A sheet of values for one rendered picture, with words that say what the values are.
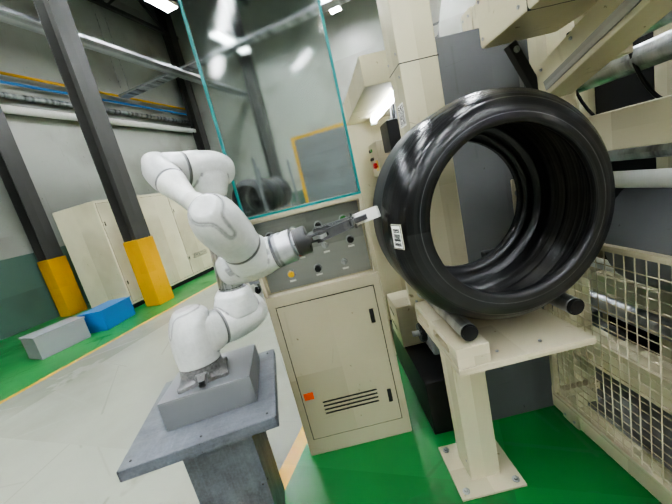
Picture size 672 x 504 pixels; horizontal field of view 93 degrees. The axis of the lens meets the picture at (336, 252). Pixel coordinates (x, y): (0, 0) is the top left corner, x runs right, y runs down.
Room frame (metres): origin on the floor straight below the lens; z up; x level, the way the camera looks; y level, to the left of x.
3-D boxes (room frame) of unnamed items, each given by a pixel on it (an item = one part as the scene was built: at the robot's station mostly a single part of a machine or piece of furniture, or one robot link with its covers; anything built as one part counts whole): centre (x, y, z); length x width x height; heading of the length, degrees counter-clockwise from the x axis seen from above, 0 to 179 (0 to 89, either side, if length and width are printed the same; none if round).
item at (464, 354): (0.91, -0.28, 0.83); 0.36 x 0.09 x 0.06; 1
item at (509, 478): (1.17, -0.40, 0.01); 0.27 x 0.27 x 0.02; 1
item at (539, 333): (0.91, -0.42, 0.80); 0.37 x 0.36 x 0.02; 91
